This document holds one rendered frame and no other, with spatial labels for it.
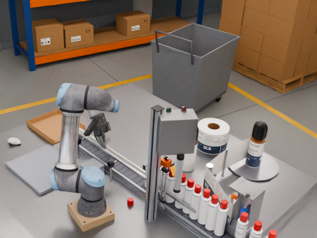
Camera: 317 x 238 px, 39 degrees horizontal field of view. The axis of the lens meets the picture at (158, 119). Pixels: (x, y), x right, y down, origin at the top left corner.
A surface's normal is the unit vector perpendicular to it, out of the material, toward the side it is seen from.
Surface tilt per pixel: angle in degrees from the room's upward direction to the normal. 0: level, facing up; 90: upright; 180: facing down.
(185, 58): 94
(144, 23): 90
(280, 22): 90
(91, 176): 10
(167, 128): 90
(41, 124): 0
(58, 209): 0
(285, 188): 0
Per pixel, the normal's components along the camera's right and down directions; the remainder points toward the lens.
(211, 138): -0.15, 0.51
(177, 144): 0.19, 0.51
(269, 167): 0.06, -0.85
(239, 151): 0.64, 0.43
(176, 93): -0.60, 0.44
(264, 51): -0.76, 0.29
